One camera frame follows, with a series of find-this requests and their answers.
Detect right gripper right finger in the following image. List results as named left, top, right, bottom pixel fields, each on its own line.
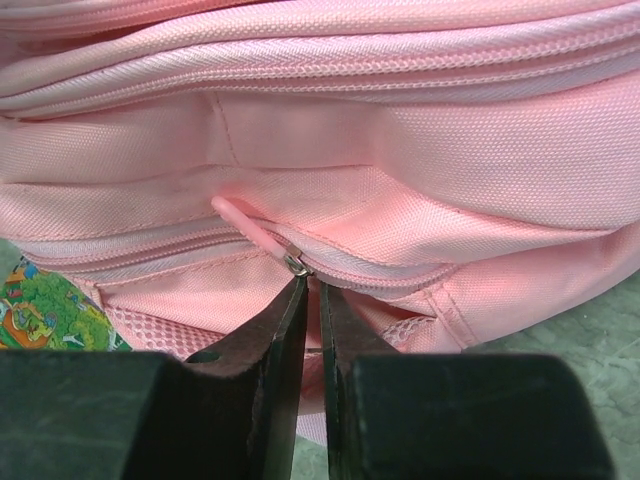
left=320, top=285, right=616, bottom=479

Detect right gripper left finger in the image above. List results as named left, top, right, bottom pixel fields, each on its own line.
left=1, top=278, right=308, bottom=479

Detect pink student backpack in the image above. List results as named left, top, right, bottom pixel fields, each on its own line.
left=0, top=0, right=640, bottom=446

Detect orange treehouse book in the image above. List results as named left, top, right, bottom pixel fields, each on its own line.
left=1, top=257, right=131, bottom=351

